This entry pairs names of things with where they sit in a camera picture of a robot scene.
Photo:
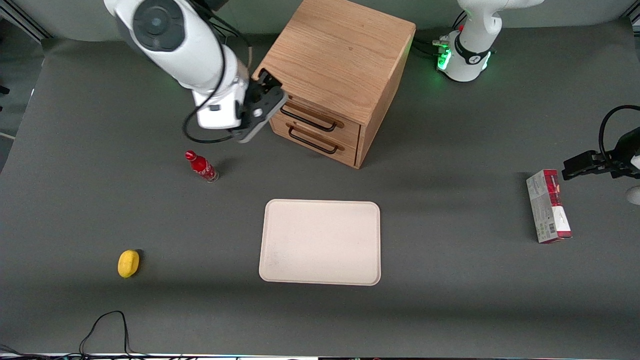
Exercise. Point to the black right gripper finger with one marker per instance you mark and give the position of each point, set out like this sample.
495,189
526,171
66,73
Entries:
278,90
265,78

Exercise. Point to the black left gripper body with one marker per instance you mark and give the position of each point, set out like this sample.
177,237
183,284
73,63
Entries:
618,161

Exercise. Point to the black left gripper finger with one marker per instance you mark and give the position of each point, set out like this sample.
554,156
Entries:
580,166

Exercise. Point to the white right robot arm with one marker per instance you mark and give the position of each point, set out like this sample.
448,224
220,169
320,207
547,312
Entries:
190,45

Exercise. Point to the oak wooden drawer cabinet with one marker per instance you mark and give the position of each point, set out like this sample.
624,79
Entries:
340,50

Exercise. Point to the wooden drawer front panel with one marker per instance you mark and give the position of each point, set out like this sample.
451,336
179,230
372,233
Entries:
345,152

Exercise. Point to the red and grey carton box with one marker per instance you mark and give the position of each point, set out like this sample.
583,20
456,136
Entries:
547,210

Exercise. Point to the red soda bottle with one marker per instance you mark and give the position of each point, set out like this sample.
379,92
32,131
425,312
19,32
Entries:
201,166

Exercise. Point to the beige rectangular tray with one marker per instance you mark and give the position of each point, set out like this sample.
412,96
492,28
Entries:
320,242

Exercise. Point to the dark grey table mat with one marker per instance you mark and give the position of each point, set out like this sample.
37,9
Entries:
450,310

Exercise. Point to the yellow lemon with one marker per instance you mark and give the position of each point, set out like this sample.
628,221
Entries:
128,263

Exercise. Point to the grey aluminium frame bar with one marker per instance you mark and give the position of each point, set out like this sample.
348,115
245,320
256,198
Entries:
25,22

